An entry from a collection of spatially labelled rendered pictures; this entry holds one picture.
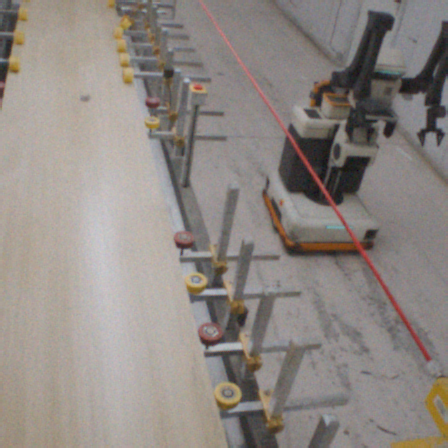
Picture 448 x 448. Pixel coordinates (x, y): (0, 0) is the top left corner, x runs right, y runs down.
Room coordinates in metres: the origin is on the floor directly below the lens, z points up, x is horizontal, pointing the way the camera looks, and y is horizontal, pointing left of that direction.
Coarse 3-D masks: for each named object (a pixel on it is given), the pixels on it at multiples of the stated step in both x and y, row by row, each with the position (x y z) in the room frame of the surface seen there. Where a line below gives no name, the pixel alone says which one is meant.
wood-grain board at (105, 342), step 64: (64, 0) 4.53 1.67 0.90; (64, 64) 3.26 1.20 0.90; (0, 128) 2.36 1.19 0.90; (64, 128) 2.47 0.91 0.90; (128, 128) 2.60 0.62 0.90; (0, 192) 1.85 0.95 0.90; (64, 192) 1.94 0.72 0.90; (128, 192) 2.03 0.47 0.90; (0, 256) 1.48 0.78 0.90; (64, 256) 1.55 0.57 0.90; (128, 256) 1.62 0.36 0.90; (0, 320) 1.19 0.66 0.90; (64, 320) 1.25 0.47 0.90; (128, 320) 1.31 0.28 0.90; (192, 320) 1.37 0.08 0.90; (0, 384) 0.96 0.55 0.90; (64, 384) 1.01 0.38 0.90; (128, 384) 1.05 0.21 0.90; (192, 384) 1.10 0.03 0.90
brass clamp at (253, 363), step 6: (240, 336) 1.41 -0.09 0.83; (240, 342) 1.39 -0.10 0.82; (246, 342) 1.38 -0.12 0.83; (246, 348) 1.36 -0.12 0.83; (246, 354) 1.33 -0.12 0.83; (246, 360) 1.32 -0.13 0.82; (252, 360) 1.31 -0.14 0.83; (258, 360) 1.32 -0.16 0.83; (246, 366) 1.30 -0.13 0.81; (252, 366) 1.30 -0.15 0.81; (258, 366) 1.31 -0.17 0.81
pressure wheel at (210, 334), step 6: (204, 324) 1.35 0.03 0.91; (210, 324) 1.36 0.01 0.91; (216, 324) 1.36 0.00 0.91; (198, 330) 1.32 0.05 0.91; (204, 330) 1.33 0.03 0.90; (210, 330) 1.33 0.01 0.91; (216, 330) 1.34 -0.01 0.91; (198, 336) 1.31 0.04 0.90; (204, 336) 1.30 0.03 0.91; (210, 336) 1.30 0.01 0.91; (216, 336) 1.31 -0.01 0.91; (204, 342) 1.29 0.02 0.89; (210, 342) 1.29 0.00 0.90; (216, 342) 1.30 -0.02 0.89
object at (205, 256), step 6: (186, 252) 1.82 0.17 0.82; (192, 252) 1.82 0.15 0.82; (198, 252) 1.83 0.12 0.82; (204, 252) 1.84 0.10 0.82; (210, 252) 1.85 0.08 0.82; (228, 252) 1.87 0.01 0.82; (234, 252) 1.88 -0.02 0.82; (258, 252) 1.91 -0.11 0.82; (264, 252) 1.92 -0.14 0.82; (270, 252) 1.93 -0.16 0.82; (276, 252) 1.94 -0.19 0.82; (180, 258) 1.78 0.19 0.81; (186, 258) 1.79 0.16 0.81; (192, 258) 1.80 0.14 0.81; (198, 258) 1.81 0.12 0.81; (204, 258) 1.82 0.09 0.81; (210, 258) 1.83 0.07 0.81; (228, 258) 1.85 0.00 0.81; (234, 258) 1.86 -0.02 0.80; (252, 258) 1.89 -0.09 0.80; (258, 258) 1.90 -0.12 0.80; (264, 258) 1.91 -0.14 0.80; (270, 258) 1.92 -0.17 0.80; (276, 258) 1.92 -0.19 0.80
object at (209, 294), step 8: (248, 288) 1.65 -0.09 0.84; (256, 288) 1.66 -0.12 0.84; (280, 288) 1.69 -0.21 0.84; (288, 288) 1.70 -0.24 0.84; (296, 288) 1.71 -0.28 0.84; (192, 296) 1.55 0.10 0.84; (200, 296) 1.56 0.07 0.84; (208, 296) 1.57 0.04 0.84; (216, 296) 1.58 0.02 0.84; (224, 296) 1.59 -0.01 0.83; (248, 296) 1.62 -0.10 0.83; (256, 296) 1.63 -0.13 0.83; (280, 296) 1.67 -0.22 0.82; (288, 296) 1.68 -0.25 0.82; (296, 296) 1.69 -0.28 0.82
